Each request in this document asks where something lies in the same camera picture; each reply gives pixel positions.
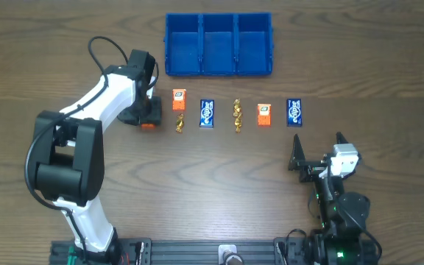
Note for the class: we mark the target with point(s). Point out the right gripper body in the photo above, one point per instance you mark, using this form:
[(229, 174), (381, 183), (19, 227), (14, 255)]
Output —
[(313, 171)]

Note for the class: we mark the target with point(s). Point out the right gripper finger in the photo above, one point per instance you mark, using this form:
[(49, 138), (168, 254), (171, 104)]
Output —
[(341, 139), (296, 156)]

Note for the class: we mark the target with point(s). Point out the blue candy pack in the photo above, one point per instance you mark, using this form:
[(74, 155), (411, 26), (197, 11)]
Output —
[(207, 113), (294, 112)]

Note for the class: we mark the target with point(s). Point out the orange candy box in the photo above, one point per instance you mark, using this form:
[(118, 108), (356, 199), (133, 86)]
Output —
[(264, 115), (148, 126), (179, 100)]

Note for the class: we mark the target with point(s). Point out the gold candy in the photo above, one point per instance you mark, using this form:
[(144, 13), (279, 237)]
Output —
[(237, 106), (238, 124), (179, 123)]

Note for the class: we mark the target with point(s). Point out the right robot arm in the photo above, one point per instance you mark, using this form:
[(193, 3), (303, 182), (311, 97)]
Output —
[(348, 213)]

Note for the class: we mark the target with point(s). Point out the blue tray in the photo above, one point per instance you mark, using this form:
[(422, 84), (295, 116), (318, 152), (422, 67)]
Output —
[(217, 55)]

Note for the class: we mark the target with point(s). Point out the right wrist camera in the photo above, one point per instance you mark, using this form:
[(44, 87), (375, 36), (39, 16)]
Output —
[(342, 158)]

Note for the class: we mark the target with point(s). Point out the mounting rail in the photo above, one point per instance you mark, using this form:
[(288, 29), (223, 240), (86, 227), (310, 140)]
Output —
[(190, 252)]

